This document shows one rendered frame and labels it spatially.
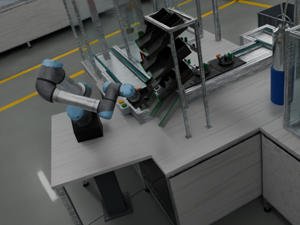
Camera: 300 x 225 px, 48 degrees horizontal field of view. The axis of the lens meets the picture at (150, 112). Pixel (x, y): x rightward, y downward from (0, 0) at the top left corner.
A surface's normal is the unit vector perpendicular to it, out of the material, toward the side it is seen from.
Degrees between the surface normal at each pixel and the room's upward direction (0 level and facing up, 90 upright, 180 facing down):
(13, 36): 90
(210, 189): 90
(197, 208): 90
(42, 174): 0
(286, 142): 0
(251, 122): 0
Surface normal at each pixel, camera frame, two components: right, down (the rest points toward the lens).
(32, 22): 0.55, 0.38
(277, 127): -0.20, -0.80
